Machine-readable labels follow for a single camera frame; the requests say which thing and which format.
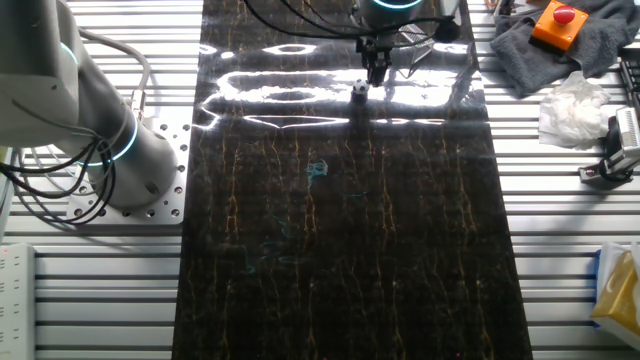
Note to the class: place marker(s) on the white mesh goal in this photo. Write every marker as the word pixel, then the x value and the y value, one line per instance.
pixel 417 40

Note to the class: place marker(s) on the small soccer ball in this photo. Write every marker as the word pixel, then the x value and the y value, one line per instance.
pixel 361 87

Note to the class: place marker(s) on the white blue tissue pack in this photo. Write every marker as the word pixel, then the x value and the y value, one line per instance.
pixel 607 260

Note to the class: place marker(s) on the crumpled white tissue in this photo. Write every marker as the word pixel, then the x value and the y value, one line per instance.
pixel 575 110

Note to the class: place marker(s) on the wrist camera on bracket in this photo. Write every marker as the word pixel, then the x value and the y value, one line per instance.
pixel 446 30

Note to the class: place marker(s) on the grey towel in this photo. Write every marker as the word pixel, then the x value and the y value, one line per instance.
pixel 600 50

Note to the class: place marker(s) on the yellow tissue pack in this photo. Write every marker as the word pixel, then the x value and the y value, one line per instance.
pixel 620 295

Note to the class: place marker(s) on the white power strip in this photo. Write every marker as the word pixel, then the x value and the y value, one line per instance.
pixel 17 300

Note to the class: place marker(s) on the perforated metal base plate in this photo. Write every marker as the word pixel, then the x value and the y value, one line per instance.
pixel 170 150

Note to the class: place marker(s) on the orange emergency stop button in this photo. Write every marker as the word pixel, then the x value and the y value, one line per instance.
pixel 557 27

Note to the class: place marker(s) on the black keyboard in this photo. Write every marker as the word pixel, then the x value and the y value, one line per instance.
pixel 632 75

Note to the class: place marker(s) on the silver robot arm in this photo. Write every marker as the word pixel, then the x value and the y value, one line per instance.
pixel 65 100

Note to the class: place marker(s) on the orange tube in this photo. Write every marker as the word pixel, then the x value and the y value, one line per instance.
pixel 492 4

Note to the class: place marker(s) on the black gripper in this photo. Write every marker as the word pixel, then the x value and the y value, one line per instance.
pixel 374 47

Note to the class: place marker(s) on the black gold-veined marble mat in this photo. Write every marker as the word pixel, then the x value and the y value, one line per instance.
pixel 325 225

